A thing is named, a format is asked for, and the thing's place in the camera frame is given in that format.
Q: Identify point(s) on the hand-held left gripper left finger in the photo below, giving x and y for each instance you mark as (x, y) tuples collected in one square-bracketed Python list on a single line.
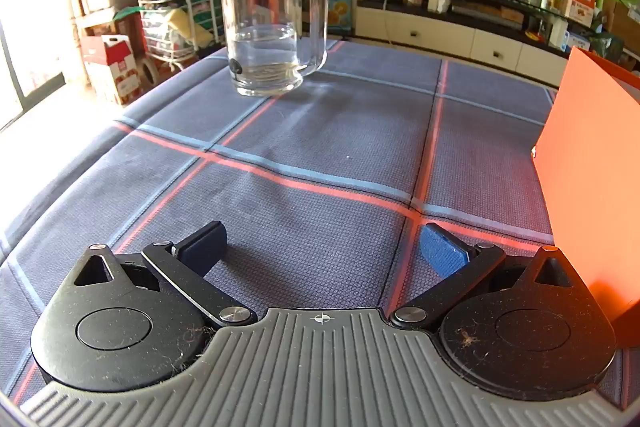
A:
[(202, 244)]

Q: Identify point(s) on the small orange carton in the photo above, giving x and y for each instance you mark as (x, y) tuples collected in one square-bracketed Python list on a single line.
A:
[(583, 4)]

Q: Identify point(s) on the blue plaid tablecloth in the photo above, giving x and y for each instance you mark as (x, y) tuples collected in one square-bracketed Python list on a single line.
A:
[(325, 157)]

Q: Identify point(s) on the clear glass mug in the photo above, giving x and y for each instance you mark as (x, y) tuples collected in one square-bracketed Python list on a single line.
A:
[(260, 47)]

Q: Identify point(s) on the red and white cardboard box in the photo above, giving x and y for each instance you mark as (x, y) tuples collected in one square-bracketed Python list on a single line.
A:
[(112, 67)]

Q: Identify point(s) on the orange box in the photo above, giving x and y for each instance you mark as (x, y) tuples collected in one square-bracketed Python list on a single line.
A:
[(590, 167)]

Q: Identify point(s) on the white television stand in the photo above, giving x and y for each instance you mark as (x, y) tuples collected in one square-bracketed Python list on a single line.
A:
[(450, 34)]

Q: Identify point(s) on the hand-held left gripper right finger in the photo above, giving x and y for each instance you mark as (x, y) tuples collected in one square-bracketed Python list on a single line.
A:
[(442, 249)]

